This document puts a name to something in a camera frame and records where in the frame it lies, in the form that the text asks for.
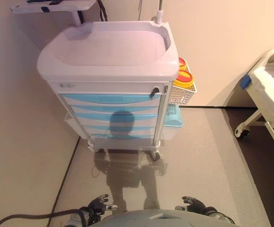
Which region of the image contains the thick dark tether cable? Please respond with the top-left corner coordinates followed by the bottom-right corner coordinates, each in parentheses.
top-left (0, 209), bottom-right (87, 227)

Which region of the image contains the white bin light blue lid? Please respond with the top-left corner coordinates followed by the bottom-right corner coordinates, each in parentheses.
top-left (161, 104), bottom-right (184, 140)

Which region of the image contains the white medical cart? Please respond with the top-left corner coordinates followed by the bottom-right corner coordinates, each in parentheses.
top-left (36, 20), bottom-right (180, 161)

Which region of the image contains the black strap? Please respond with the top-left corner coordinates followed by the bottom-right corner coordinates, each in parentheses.
top-left (27, 0), bottom-right (64, 5)

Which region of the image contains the white hospital bed frame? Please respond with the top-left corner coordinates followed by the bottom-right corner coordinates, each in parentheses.
top-left (233, 46), bottom-right (274, 164)

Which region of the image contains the blue bed clip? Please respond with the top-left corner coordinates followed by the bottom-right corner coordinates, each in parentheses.
top-left (239, 75), bottom-right (252, 90)

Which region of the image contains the white bed sheet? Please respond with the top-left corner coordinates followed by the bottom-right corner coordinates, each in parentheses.
top-left (248, 46), bottom-right (274, 133)

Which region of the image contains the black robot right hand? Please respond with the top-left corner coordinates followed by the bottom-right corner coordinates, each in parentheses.
top-left (175, 195), bottom-right (210, 215)

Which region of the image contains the black hanging cable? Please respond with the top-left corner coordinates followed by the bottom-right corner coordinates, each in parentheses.
top-left (96, 0), bottom-right (108, 22)

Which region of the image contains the blue-fronted cart drawer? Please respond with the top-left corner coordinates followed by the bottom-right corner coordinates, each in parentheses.
top-left (68, 105), bottom-right (160, 114)
top-left (86, 133), bottom-right (156, 145)
top-left (62, 94), bottom-right (164, 106)
top-left (74, 113), bottom-right (159, 125)
top-left (80, 124), bottom-right (157, 134)

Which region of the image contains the grey robot torso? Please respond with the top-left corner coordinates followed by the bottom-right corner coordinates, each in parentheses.
top-left (96, 209), bottom-right (237, 227)

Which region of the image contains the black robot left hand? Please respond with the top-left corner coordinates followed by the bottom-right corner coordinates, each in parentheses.
top-left (86, 193), bottom-right (118, 217)

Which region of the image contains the white plastic side bin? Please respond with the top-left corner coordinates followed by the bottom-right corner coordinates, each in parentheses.
top-left (64, 111), bottom-right (88, 139)

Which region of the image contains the white wire basket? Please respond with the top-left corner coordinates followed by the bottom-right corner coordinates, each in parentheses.
top-left (168, 81), bottom-right (198, 106)

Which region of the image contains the white bed caster wheel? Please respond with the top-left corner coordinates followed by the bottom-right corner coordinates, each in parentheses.
top-left (234, 127), bottom-right (250, 140)

